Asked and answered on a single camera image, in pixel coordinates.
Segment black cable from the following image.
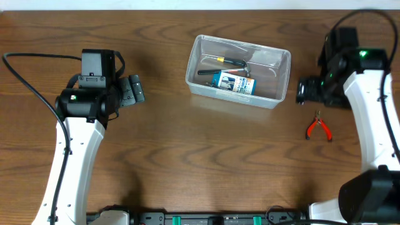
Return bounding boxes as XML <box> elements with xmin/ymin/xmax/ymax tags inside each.
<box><xmin>2</xmin><ymin>52</ymin><xmax>83</xmax><ymax>225</ymax></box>
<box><xmin>327</xmin><ymin>8</ymin><xmax>400</xmax><ymax>163</ymax></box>

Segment small black handled claw hammer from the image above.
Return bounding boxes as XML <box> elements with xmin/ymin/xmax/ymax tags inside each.
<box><xmin>197</xmin><ymin>61</ymin><xmax>251</xmax><ymax>78</ymax></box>

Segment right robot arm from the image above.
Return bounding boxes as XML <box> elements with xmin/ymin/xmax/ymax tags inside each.
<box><xmin>296</xmin><ymin>27</ymin><xmax>399</xmax><ymax>224</ymax></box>

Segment right black cable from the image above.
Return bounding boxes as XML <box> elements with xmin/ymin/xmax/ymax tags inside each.
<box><xmin>327</xmin><ymin>8</ymin><xmax>400</xmax><ymax>163</ymax></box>

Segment red handled pliers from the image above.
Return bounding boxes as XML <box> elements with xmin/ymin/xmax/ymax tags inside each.
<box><xmin>305</xmin><ymin>111</ymin><xmax>333</xmax><ymax>142</ymax></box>

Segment black yellow handled screwdriver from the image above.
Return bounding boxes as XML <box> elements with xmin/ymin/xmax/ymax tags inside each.
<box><xmin>201</xmin><ymin>55</ymin><xmax>247</xmax><ymax>68</ymax></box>

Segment clear plastic storage container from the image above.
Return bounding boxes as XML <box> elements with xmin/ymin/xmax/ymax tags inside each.
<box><xmin>186</xmin><ymin>35</ymin><xmax>291</xmax><ymax>109</ymax></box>

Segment blue white screwdriver set box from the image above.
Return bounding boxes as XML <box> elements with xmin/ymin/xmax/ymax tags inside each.
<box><xmin>211</xmin><ymin>72</ymin><xmax>256</xmax><ymax>95</ymax></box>

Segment left black cable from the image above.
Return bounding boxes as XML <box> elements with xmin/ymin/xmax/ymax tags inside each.
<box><xmin>2</xmin><ymin>52</ymin><xmax>83</xmax><ymax>225</ymax></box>

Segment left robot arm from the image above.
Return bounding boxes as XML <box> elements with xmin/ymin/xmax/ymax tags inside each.
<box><xmin>33</xmin><ymin>49</ymin><xmax>145</xmax><ymax>224</ymax></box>

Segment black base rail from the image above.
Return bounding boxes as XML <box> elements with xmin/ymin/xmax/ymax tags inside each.
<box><xmin>86</xmin><ymin>209</ymin><xmax>313</xmax><ymax>225</ymax></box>

